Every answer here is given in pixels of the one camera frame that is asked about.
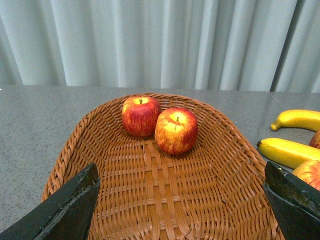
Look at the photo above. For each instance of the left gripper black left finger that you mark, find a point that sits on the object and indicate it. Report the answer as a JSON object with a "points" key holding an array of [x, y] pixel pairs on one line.
{"points": [[65, 215]]}

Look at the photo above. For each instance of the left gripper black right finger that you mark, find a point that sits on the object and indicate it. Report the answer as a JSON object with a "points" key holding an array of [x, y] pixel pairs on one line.
{"points": [[295, 204]]}

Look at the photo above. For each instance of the yellow banana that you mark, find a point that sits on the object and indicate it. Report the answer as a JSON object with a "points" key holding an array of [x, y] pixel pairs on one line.
{"points": [[297, 118], [287, 153]]}

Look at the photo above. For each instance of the red apple, near right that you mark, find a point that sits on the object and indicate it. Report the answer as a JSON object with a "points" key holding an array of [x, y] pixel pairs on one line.
{"points": [[309, 172]]}

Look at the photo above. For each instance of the red apple, far right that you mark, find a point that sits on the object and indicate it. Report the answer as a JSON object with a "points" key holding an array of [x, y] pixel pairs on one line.
{"points": [[315, 140]]}

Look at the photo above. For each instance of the brown wicker basket, apples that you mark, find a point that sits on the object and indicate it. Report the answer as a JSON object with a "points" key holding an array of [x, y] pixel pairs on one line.
{"points": [[212, 192]]}

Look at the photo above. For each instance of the red yellow apple, rear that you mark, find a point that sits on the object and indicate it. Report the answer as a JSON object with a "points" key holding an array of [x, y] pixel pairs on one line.
{"points": [[139, 115]]}

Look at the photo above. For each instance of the red yellow apple, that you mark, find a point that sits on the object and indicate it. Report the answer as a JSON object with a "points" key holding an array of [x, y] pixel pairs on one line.
{"points": [[139, 115], [176, 130]]}

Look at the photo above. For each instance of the red yellow apple, front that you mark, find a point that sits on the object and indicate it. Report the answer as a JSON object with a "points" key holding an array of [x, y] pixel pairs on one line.
{"points": [[176, 130]]}

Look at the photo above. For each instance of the grey pleated curtain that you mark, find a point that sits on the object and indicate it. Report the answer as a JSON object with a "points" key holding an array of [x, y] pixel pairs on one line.
{"points": [[244, 45]]}

